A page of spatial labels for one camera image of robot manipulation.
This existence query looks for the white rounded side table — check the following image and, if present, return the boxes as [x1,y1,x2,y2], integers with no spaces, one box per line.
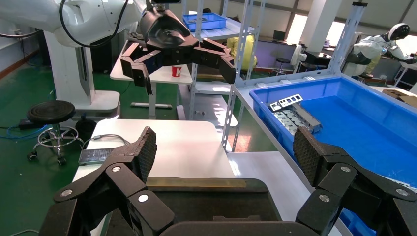
[72,118,236,183]

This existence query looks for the blue floor cable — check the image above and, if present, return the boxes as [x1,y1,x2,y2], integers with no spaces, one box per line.
[0,124,50,141]

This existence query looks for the white slotted-angle shelf rack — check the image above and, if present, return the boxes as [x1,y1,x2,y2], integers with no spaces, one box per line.
[221,0,417,196]

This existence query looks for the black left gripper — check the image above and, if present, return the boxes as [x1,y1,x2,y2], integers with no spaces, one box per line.
[120,8,237,96]

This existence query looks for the small black background stool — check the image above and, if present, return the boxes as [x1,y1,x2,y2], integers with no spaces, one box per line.
[272,58,291,76]

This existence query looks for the black power brick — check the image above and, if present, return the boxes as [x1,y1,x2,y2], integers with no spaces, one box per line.
[18,118,41,130]

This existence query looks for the black tray container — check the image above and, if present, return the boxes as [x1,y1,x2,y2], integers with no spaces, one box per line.
[104,177,282,236]

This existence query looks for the grey perforated metal plate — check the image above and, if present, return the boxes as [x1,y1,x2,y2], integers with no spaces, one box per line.
[268,93,303,113]

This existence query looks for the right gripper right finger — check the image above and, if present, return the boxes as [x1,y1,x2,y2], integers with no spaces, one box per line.
[293,126,417,236]

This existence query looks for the white background table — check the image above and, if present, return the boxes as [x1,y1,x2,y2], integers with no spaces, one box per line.
[393,61,417,88]

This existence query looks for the person in yellow shirt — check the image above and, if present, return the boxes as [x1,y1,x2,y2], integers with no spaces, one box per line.
[227,35,257,71]

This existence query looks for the white height-adjustable desk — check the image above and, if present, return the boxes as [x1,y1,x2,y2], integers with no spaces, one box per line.
[110,40,193,119]

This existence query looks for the dark tablet device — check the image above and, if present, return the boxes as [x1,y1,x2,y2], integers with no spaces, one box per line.
[79,148,115,166]

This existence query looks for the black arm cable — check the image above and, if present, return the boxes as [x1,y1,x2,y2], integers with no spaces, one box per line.
[58,0,130,49]

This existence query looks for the small blue plastic bin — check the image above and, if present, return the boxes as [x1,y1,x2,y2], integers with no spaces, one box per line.
[182,12,228,32]

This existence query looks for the black round wheeled stool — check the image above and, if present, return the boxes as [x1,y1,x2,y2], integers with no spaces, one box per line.
[27,100,85,166]

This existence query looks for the flat stamped metal plates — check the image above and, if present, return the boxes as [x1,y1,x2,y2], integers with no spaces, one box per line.
[272,109,310,136]

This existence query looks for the brown cardboard box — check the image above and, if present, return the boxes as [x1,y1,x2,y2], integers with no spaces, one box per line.
[382,88,417,109]

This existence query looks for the grey metal channel bar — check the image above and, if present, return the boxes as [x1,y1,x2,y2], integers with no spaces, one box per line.
[291,103,323,134]

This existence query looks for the large blue plastic bin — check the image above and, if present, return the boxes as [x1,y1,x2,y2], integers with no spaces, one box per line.
[249,76,417,236]

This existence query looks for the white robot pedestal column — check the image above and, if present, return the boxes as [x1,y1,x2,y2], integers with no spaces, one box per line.
[44,30,121,115]

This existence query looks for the grey tablet cable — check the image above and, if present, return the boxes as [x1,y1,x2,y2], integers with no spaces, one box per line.
[81,134,131,150]

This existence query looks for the white humanoid robot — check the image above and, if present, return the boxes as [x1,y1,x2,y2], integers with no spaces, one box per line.
[342,23,417,78]

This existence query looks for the black round floor object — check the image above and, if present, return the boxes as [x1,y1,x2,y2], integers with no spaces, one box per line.
[75,118,97,141]

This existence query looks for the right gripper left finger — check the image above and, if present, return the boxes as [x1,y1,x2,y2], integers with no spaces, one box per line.
[39,126,177,236]

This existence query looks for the white background shelf rack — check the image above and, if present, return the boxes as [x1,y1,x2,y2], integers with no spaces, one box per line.
[177,0,266,129]

